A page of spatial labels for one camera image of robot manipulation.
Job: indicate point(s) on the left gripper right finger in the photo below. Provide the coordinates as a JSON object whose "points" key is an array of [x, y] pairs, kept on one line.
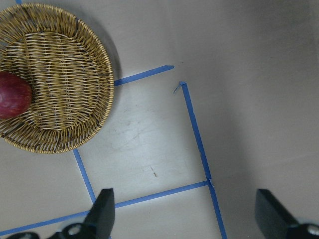
{"points": [[276, 222]]}

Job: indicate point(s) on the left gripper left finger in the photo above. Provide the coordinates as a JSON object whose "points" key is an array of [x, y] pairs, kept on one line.
{"points": [[97, 223]]}

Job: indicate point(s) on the woven wicker basket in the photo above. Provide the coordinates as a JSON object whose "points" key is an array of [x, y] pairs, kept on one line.
{"points": [[69, 71]]}

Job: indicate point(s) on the dark red apple in basket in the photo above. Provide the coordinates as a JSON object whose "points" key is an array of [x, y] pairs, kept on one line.
{"points": [[15, 95]]}

